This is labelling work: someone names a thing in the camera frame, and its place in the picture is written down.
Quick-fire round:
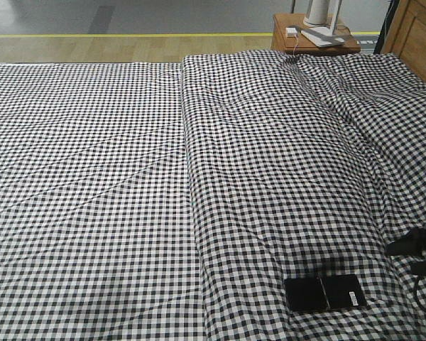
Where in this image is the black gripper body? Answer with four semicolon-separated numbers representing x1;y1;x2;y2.
386;228;426;256

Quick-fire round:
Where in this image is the black smartphone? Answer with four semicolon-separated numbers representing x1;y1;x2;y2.
284;274;366;313

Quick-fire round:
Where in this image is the black white checkered duvet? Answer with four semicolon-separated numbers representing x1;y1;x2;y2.
181;50;426;340

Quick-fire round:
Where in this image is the wooden headboard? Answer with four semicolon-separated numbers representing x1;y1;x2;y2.
381;0;426;82

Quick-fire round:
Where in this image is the wooden nightstand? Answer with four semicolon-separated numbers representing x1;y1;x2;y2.
271;13;361;56

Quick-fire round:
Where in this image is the white charger adapter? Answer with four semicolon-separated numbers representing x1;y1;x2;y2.
285;27;298;38

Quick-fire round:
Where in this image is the white cylindrical speaker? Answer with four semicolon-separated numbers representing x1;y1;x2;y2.
303;0;330;27

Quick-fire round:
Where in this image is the black white checkered bedsheet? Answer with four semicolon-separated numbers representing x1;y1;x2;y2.
0;63;204;340

